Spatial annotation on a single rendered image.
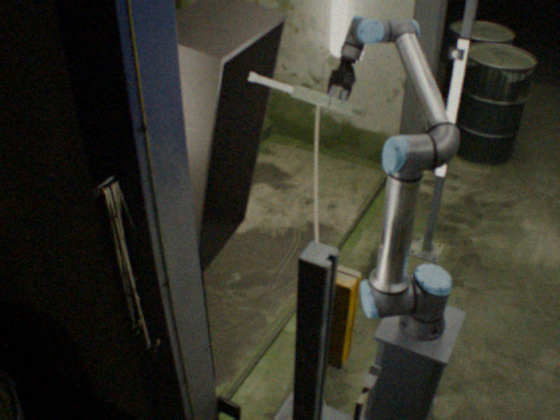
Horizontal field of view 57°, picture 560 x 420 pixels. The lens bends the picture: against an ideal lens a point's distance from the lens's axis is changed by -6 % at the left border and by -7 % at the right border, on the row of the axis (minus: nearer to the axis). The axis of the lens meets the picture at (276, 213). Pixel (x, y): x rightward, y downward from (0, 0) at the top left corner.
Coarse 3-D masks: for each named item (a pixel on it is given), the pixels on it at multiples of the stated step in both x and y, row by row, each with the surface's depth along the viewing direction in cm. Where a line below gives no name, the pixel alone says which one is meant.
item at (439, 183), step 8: (472, 0) 256; (472, 8) 258; (464, 16) 262; (472, 16) 260; (464, 24) 264; (472, 24) 263; (464, 32) 266; (440, 176) 317; (440, 184) 320; (440, 192) 323; (432, 200) 329; (432, 208) 332; (432, 216) 335; (432, 224) 338; (432, 232) 341; (424, 240) 347; (424, 248) 351
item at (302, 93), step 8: (256, 80) 203; (264, 80) 203; (272, 80) 205; (280, 88) 206; (288, 88) 206; (296, 88) 206; (304, 88) 207; (296, 96) 207; (304, 96) 207; (312, 96) 208; (320, 96) 208; (328, 96) 209; (320, 104) 209; (328, 104) 210; (336, 104) 211; (344, 104) 211; (352, 104) 212; (344, 112) 212; (352, 112) 213; (360, 112) 213
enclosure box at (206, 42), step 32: (224, 0) 226; (192, 32) 196; (224, 32) 200; (256, 32) 206; (192, 64) 189; (224, 64) 254; (256, 64) 247; (192, 96) 197; (224, 96) 264; (256, 96) 257; (192, 128) 205; (224, 128) 275; (256, 128) 267; (192, 160) 214; (224, 160) 287; (256, 160) 277; (192, 192) 224; (224, 192) 300; (224, 224) 299
